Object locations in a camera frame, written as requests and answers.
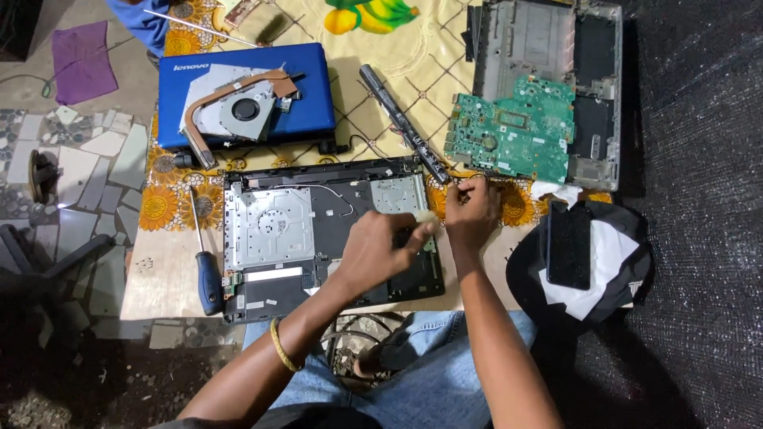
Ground person's left hand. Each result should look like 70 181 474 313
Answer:
333 211 440 300

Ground person's right hand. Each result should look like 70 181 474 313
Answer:
444 176 502 255

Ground small white cleaning cloth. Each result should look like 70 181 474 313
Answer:
414 209 442 252

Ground green laptop motherboard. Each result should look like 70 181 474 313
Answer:
443 74 577 186

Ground crumpled white tissue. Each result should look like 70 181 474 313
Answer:
530 181 583 207

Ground long black laptop battery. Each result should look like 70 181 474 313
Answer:
359 64 453 186

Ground black smartphone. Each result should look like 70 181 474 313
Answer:
546 201 593 292

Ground sunflower print tablecloth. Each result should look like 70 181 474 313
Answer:
119 0 616 323

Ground black laptop base chassis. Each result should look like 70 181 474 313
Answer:
222 155 447 326

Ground grey laptop bottom case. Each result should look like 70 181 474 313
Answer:
470 0 624 192

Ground person's blue jeans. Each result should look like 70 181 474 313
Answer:
243 310 538 429

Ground black plastic strip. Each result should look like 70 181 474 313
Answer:
461 5 483 64

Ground black and white cap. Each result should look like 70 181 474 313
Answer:
505 199 656 327

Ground blue laptop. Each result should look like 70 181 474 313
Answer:
157 42 337 150

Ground cooling fan with copper heatpipe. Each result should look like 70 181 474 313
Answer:
178 64 305 171

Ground small brown circuit part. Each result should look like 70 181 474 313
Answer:
223 0 263 28

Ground thin metal rod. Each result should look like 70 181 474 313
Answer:
142 8 261 49

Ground purple cloth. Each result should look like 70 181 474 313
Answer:
50 20 119 107

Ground dark sandal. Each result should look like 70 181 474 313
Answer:
29 149 62 205

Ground black chair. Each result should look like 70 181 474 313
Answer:
0 223 115 311

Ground metal wire stool frame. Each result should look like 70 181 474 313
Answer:
321 312 413 383

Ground yellow bracelet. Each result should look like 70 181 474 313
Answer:
269 316 303 374

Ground blue handled screwdriver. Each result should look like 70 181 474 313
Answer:
189 185 227 317

